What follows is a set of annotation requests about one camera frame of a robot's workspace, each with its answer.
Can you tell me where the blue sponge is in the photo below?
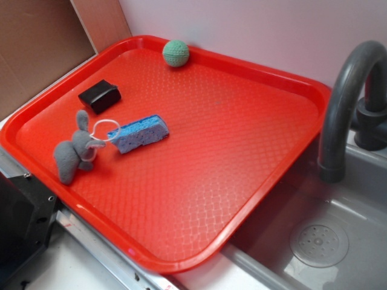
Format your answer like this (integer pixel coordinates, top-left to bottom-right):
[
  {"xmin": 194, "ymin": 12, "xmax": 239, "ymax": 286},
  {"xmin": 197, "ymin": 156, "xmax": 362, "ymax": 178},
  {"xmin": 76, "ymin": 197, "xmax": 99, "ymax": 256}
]
[{"xmin": 107, "ymin": 115, "xmax": 169, "ymax": 154}]

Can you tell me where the black rectangular block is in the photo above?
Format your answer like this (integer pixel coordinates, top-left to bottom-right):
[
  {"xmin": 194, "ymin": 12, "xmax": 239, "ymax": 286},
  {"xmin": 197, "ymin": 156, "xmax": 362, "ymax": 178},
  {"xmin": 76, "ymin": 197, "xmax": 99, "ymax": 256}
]
[{"xmin": 78, "ymin": 80, "xmax": 122, "ymax": 114}]

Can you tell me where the gray plastic sink basin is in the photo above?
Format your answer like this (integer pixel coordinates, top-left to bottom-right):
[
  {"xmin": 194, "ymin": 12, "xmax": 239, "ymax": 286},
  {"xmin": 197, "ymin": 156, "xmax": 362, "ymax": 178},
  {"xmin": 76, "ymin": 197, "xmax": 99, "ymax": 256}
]
[{"xmin": 223, "ymin": 143, "xmax": 386, "ymax": 289}]

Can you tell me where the brown cardboard panel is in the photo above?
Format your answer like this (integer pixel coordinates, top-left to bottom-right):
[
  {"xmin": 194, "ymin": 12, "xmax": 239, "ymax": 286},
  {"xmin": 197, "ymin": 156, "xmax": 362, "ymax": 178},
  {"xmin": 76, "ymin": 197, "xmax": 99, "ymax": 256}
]
[{"xmin": 1, "ymin": 1, "xmax": 131, "ymax": 120}]

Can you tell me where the gray curved faucet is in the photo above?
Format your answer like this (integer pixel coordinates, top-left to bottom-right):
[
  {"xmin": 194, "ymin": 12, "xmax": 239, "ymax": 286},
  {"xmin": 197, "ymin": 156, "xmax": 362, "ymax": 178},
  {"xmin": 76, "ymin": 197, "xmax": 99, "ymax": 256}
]
[{"xmin": 317, "ymin": 40, "xmax": 386, "ymax": 183}]

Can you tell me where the red plastic tray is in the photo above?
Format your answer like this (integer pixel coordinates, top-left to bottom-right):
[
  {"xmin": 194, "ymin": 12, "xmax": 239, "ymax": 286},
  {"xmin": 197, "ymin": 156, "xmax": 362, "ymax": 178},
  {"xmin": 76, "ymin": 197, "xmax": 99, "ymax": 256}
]
[{"xmin": 1, "ymin": 36, "xmax": 330, "ymax": 274}]

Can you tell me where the green textured ball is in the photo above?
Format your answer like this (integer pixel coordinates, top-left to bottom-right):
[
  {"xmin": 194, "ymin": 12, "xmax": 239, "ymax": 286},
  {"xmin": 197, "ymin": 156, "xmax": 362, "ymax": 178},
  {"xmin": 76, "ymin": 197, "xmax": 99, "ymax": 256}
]
[{"xmin": 162, "ymin": 40, "xmax": 190, "ymax": 67}]

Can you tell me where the gray plush animal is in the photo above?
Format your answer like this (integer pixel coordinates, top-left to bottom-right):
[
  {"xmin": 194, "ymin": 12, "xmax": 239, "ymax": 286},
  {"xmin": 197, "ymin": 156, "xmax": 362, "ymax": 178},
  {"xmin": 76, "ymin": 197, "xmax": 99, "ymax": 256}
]
[{"xmin": 53, "ymin": 110, "xmax": 121, "ymax": 185}]

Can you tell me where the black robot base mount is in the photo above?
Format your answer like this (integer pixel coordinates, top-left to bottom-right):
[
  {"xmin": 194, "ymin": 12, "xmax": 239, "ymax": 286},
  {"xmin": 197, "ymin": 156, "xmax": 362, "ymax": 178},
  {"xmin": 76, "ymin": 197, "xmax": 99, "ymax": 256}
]
[{"xmin": 1, "ymin": 174, "xmax": 58, "ymax": 289}]

